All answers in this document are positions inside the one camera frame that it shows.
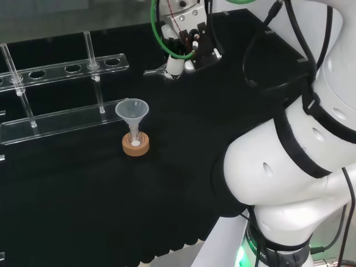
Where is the clear acrylic funnel stand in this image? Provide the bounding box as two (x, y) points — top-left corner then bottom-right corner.
(0, 30), (130, 146)

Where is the brown cork ring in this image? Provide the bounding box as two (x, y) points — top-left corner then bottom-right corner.
(122, 132), (151, 157)

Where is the black table cloth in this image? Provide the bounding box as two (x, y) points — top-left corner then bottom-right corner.
(0, 8), (312, 267)

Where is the black looped cable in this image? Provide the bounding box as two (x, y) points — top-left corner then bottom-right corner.
(242, 0), (315, 94)

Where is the clear glass weighing funnel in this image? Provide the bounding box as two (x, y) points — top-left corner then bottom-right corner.
(142, 64), (169, 78)

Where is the small round-bottom glass flask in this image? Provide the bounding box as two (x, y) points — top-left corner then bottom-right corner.
(128, 125), (143, 149)

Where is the thin black cable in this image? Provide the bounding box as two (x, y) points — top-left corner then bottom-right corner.
(311, 166), (353, 267)

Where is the translucent plastic funnel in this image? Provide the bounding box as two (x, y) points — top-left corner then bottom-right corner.
(115, 97), (150, 132)

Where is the green cable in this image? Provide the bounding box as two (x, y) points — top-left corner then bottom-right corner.
(150, 0), (196, 61)

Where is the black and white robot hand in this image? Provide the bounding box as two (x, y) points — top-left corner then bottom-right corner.
(160, 10), (225, 81)

